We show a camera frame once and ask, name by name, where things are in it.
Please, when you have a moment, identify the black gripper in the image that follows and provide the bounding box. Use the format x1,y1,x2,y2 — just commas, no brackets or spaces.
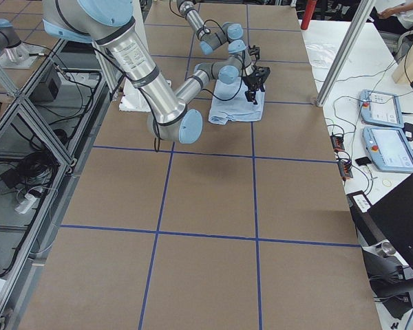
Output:
243,67,271,105

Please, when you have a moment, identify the light blue button shirt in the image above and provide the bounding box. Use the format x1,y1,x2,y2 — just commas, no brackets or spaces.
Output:
209,78,265,125

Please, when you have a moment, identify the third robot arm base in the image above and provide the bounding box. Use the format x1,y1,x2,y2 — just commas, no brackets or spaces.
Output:
0,19,44,69

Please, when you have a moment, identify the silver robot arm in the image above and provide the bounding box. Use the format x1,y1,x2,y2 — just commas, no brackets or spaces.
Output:
176,0,244,55
42,1,271,144

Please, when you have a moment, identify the clear plastic bag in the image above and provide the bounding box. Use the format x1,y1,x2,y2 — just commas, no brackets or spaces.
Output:
305,42,339,69

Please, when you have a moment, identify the red cylinder bottle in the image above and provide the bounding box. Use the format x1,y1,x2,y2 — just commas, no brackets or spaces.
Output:
301,0,317,30

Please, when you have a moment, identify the upper blue teach pendant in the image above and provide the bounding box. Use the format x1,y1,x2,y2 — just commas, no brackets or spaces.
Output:
359,89,404,128

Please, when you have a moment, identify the blue teach pendant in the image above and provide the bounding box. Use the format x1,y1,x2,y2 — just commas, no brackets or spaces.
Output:
362,126,413,173
359,89,404,128

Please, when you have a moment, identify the small black card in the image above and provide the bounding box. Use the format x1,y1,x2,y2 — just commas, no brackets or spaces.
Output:
355,157,372,166

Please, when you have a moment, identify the lower blue teach pendant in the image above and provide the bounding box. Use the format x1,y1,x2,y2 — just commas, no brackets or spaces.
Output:
362,126,413,173

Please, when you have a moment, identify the seated person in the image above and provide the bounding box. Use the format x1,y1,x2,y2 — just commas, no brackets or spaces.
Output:
370,0,413,34

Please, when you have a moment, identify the black laptop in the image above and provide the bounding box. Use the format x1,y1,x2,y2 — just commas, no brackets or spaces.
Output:
368,173,413,267

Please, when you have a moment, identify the metal cup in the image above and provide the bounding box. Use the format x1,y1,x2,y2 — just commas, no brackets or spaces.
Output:
375,241,396,259

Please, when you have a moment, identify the white power strip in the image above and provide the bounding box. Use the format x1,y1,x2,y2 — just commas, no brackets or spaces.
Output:
14,192,37,215

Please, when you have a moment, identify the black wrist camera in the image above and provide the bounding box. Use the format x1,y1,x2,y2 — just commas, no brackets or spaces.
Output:
248,45,260,61

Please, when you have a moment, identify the aluminium frame post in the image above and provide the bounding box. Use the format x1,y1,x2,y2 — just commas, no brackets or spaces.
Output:
315,0,376,107

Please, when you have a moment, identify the black box under frame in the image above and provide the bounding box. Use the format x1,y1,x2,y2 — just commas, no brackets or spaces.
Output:
30,67,61,102

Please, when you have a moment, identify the aluminium side frame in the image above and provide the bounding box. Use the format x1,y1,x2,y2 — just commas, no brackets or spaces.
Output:
0,41,110,329

